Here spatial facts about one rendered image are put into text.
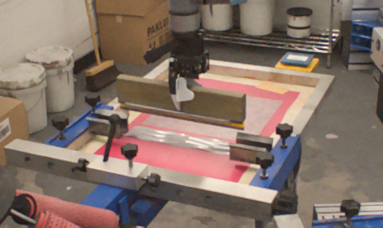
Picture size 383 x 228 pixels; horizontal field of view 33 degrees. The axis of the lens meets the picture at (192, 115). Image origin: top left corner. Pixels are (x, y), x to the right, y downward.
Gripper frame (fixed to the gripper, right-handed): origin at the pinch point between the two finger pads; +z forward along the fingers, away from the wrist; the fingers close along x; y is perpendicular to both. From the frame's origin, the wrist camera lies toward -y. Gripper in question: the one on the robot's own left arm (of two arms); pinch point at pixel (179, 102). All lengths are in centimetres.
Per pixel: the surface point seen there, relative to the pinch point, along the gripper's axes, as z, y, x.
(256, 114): 13.7, 12.1, 27.0
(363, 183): 109, 29, 159
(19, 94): 80, -171, 140
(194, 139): 13.1, 1.6, 5.3
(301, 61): 12, 14, 71
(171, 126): 13.6, -8.1, 10.8
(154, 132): 13.0, -10.5, 4.7
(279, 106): 13.8, 16.9, 35.1
